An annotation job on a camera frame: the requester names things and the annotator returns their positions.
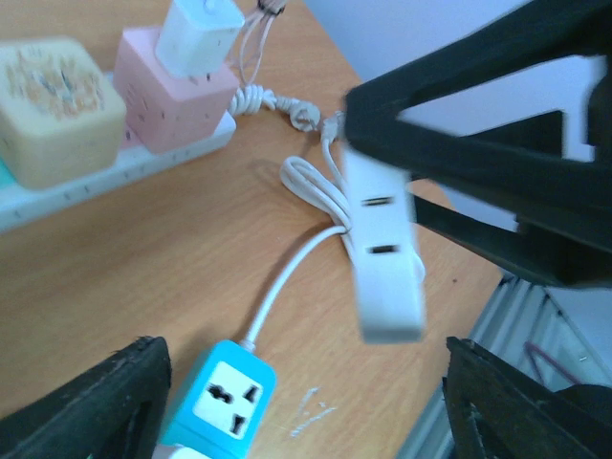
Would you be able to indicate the pink cube socket adapter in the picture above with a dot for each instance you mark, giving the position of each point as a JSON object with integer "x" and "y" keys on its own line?
{"x": 165, "y": 112}

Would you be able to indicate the beige cube socket adapter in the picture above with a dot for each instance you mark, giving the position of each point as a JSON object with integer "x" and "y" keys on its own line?
{"x": 61, "y": 117}

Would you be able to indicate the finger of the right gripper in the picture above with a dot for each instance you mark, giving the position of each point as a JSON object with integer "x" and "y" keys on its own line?
{"x": 380, "y": 36}
{"x": 536, "y": 255}

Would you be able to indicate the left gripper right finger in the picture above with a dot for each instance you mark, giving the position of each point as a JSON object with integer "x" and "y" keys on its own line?
{"x": 496, "y": 411}

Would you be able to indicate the aluminium rail frame front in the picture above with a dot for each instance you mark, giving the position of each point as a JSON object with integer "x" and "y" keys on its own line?
{"x": 535, "y": 330}

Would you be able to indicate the white grey plug adapter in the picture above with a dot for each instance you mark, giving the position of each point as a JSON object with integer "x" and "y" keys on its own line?
{"x": 176, "y": 452}

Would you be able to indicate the teal power strip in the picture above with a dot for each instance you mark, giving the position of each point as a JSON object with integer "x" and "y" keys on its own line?
{"x": 220, "y": 405}

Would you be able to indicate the white rounded plug adapter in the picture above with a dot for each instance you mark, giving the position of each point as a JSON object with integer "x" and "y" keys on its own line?
{"x": 387, "y": 268}

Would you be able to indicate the white usb charger with cable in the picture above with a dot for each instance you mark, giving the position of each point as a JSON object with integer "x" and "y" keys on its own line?
{"x": 197, "y": 37}

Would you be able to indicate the long white power strip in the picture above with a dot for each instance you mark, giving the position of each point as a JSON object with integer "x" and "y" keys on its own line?
{"x": 21, "y": 206}

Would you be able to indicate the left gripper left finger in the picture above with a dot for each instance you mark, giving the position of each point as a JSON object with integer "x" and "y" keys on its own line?
{"x": 113, "y": 410}

